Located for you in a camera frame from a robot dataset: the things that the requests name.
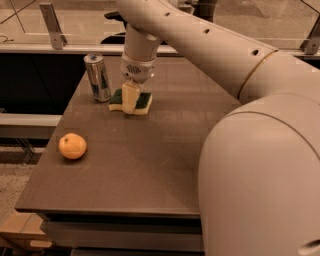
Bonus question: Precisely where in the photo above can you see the white gripper with vent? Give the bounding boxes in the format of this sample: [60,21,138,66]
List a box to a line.
[120,53,155,114]

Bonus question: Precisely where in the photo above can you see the green and yellow sponge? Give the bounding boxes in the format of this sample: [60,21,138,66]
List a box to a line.
[109,89,152,116]

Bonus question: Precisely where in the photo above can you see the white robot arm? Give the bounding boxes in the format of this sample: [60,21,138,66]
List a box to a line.
[116,0,320,256]

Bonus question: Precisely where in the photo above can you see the silver redbull can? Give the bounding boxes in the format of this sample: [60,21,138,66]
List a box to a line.
[83,53,111,102]

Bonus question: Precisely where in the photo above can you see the orange fruit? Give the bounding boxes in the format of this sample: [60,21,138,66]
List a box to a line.
[59,133,87,160]

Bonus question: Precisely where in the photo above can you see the black office chair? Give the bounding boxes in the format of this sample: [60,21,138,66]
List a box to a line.
[100,0,219,46]

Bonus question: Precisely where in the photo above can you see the wooden box under table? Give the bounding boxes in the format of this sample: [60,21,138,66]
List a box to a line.
[0,211,53,253]

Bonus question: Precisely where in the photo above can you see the left metal railing post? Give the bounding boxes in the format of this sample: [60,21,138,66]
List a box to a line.
[39,2,67,50]

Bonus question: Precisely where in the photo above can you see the metal railing post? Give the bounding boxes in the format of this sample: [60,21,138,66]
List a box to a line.
[300,16,320,55]
[39,2,67,50]

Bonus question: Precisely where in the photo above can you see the right metal railing post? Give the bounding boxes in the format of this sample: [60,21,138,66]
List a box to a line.
[300,16,320,55]

